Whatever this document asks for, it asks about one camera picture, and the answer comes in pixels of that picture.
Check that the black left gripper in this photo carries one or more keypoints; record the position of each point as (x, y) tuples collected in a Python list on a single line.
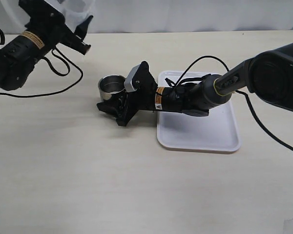
[(46, 27)]

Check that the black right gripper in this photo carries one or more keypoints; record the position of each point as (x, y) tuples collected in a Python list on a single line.
[(142, 99)]

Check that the stainless steel cup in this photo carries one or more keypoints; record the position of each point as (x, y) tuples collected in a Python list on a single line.
[(110, 85)]

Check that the clear plastic measuring cup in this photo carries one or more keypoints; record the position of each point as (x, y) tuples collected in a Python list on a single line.
[(75, 11)]

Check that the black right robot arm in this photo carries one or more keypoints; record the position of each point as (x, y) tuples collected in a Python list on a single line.
[(269, 75)]

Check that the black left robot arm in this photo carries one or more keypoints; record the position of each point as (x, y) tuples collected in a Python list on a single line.
[(17, 60)]

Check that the white backdrop curtain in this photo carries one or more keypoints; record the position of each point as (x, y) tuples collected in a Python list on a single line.
[(150, 16)]

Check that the white rectangular plastic tray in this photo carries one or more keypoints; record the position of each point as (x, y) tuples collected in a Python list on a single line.
[(217, 133)]

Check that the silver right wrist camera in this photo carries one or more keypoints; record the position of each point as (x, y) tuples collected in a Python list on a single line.
[(128, 83)]

